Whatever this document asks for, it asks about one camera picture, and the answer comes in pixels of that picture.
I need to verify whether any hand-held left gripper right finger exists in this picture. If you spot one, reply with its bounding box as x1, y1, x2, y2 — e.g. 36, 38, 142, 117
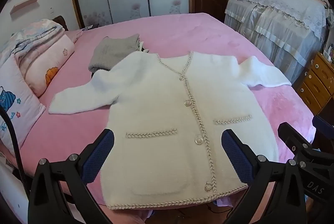
221, 129, 307, 224

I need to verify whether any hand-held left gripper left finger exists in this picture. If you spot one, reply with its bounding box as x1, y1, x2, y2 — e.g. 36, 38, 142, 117
27, 129, 115, 224

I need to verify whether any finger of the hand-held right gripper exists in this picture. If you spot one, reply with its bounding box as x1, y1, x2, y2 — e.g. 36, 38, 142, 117
277, 122, 327, 170
312, 116, 334, 152

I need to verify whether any white fuzzy cardigan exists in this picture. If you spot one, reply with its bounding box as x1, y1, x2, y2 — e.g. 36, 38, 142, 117
48, 51, 292, 210

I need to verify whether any wooden drawer cabinet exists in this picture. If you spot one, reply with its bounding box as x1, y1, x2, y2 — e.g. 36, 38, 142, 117
297, 53, 334, 116

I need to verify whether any white pillow with bag print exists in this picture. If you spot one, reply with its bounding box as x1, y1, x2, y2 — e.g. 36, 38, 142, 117
0, 53, 47, 147

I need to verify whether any white furniture panel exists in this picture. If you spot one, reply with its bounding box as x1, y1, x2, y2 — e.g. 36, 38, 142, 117
0, 159, 29, 224

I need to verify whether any grey knit sweater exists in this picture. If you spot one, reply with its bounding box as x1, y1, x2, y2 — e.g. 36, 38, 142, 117
88, 33, 141, 73

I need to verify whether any pink folded quilt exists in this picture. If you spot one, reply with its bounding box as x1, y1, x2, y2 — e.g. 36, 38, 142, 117
14, 34, 76, 98

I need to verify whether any white lace furniture cover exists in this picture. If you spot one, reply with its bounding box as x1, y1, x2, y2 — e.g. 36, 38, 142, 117
224, 0, 330, 83

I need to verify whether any pink bed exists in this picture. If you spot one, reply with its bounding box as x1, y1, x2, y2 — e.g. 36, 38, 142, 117
0, 13, 317, 224

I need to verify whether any floral folded blanket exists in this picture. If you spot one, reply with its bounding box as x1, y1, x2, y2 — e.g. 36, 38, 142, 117
0, 19, 66, 65

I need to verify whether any dark wooden headboard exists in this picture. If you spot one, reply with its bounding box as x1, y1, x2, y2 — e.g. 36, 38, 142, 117
51, 15, 69, 31

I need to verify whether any black cable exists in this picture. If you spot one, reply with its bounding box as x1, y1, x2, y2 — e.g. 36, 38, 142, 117
0, 106, 32, 198

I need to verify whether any pink wall shelf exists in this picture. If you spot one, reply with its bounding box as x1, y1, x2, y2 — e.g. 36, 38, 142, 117
10, 0, 42, 15

